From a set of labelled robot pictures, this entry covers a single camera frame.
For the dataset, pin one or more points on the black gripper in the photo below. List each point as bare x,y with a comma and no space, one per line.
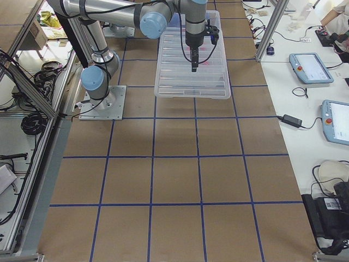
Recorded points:
194,40

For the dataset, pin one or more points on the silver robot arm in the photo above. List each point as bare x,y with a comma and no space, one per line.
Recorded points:
106,19

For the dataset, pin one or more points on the far teach pendant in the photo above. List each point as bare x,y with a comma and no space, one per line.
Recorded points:
309,68

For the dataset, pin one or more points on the teach pendant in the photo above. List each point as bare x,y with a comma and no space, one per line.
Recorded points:
335,121
309,68

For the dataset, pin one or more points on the black power adapter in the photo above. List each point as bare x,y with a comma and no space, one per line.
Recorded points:
290,120

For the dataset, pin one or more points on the near teach pendant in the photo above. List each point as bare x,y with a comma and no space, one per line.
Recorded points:
335,121

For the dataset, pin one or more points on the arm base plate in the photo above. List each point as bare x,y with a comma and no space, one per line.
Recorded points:
111,108

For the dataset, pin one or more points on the aluminium frame post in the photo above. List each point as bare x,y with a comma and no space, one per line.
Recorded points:
271,27

